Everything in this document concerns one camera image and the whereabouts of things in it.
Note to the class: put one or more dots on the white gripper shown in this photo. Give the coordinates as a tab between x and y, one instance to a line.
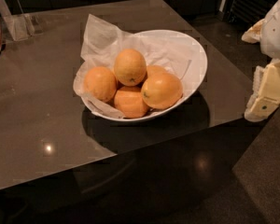
276	32

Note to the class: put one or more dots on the white ceramic bowl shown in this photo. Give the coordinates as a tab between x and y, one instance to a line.
195	75

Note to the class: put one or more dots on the hidden back orange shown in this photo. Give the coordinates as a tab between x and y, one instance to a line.
154	69

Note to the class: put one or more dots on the dark vent appliance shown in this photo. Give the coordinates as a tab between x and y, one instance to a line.
248	11

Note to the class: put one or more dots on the white paper liner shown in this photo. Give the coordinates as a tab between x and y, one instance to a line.
103	41

